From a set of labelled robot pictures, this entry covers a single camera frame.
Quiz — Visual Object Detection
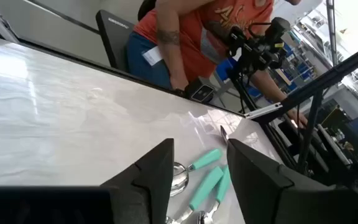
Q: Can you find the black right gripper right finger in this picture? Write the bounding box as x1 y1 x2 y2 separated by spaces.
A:
227 138 295 224

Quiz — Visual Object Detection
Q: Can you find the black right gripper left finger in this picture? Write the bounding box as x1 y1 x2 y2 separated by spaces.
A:
100 138 175 224

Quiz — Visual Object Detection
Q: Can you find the white glossy table mat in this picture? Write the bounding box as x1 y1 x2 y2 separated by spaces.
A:
0 32 284 224

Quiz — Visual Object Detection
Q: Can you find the shelf with blue bins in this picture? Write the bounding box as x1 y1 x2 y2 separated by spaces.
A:
273 18 323 94

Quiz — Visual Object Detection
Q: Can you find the person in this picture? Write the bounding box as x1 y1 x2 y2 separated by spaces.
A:
125 0 309 129

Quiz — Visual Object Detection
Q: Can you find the black laptop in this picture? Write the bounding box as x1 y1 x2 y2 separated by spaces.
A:
95 9 136 72

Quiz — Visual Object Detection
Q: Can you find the grey metal pole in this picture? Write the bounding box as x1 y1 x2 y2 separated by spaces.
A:
325 0 339 67

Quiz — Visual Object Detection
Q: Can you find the black office chair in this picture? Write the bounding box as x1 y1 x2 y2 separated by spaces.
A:
137 0 158 22

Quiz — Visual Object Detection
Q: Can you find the black table-level camera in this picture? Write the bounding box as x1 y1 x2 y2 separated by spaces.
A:
183 77 215 104

